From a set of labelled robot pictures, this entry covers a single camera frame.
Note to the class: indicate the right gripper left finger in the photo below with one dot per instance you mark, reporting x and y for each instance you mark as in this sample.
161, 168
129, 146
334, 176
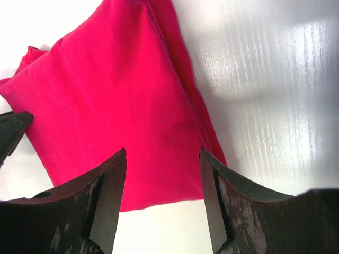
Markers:
79, 216

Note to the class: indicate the magenta t shirt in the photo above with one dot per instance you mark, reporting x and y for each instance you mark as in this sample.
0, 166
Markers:
122, 79

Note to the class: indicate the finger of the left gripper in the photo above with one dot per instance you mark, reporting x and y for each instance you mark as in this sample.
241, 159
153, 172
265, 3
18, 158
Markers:
13, 127

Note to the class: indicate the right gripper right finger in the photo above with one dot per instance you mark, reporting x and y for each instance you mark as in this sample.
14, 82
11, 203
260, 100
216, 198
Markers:
245, 217

